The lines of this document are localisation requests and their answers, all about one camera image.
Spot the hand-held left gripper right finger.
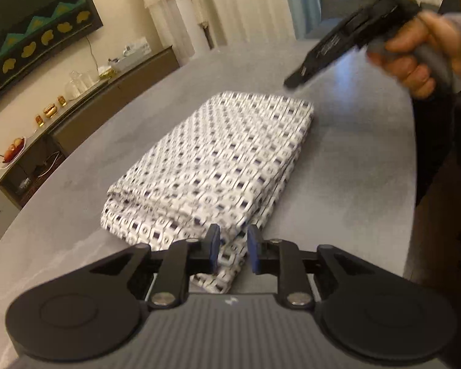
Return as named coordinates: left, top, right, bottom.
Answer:
left=247, top=224, right=385, bottom=310

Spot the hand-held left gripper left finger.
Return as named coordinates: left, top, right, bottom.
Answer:
left=79, top=224, right=221, bottom=310

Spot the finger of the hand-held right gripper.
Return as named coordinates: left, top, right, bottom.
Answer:
left=283, top=55, right=322, bottom=90

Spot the white patterned pajama garment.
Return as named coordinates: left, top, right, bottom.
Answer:
left=100, top=91, right=316, bottom=295

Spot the person's right hand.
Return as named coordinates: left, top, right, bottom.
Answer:
left=367, top=10, right=461, bottom=101

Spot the grey sofa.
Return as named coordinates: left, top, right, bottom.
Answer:
left=303, top=0, right=356, bottom=41

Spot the blue-grey curtain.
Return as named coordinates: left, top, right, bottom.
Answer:
left=280, top=0, right=324, bottom=41

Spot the dark pole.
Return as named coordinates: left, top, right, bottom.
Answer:
left=201, top=23, right=216, bottom=49

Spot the cream curtain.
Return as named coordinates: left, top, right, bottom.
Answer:
left=134, top=0, right=296, bottom=60

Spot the person's dark clothing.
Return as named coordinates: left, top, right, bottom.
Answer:
left=413, top=85, right=461, bottom=208

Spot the white storage box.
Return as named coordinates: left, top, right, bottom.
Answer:
left=109, top=36, right=153, bottom=70

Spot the long grey sideboard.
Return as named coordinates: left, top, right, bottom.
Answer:
left=0, top=45, right=180, bottom=254

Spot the group of clear glasses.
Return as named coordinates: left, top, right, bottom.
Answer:
left=63, top=71, right=97, bottom=101

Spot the plate of fruit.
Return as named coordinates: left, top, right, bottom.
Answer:
left=0, top=136, right=27, bottom=167

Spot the tangle of shelf cables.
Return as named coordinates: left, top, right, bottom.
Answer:
left=34, top=151, right=63, bottom=178

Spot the dark framed wall hanging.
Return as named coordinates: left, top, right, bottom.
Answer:
left=0, top=0, right=104, bottom=113

